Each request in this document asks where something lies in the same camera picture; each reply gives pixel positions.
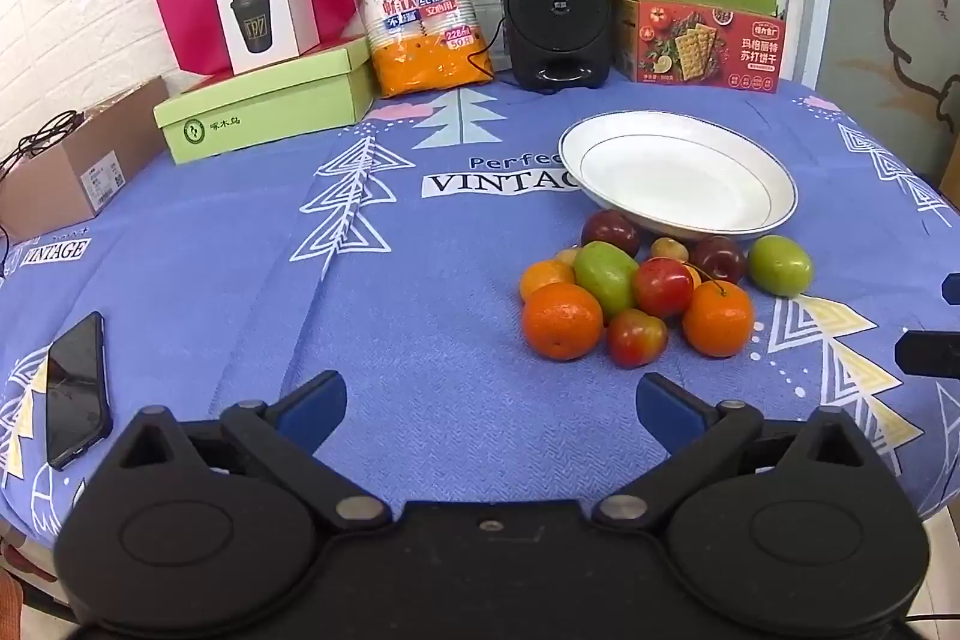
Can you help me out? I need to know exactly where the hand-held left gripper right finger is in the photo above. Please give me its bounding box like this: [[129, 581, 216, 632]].
[[592, 372, 878, 532]]

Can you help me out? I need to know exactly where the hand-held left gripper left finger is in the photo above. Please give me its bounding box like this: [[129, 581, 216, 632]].
[[105, 370, 392, 532]]

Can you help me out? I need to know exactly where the orange tangerine with stem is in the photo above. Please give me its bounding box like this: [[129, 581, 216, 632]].
[[681, 280, 754, 358]]

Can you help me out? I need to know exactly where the dark purple plum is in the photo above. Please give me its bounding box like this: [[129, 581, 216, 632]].
[[690, 235, 749, 285], [581, 209, 642, 259]]

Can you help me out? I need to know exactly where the round green plum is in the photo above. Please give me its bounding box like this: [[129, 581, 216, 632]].
[[748, 235, 814, 298]]

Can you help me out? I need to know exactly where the white plate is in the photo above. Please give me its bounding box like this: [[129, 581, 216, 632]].
[[558, 111, 800, 242]]

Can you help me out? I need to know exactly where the blue printed tablecloth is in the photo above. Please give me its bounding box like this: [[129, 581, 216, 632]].
[[0, 77, 960, 536]]

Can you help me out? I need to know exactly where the black smartphone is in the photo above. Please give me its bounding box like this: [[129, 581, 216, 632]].
[[46, 311, 113, 472]]

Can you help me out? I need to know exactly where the light green shoe box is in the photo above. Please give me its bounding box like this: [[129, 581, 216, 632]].
[[154, 38, 376, 165]]

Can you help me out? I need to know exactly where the brown cardboard box with label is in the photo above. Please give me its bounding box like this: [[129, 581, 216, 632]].
[[0, 76, 172, 244]]

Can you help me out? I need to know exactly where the red cracker box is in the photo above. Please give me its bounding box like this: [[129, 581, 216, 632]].
[[611, 0, 787, 95]]

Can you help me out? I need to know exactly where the white cup box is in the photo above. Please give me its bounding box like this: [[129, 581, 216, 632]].
[[211, 0, 322, 77]]

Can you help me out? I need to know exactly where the black speaker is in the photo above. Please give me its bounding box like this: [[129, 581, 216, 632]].
[[499, 0, 612, 92]]

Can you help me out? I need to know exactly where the black speaker cable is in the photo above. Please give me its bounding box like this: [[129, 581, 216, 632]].
[[466, 17, 512, 82]]

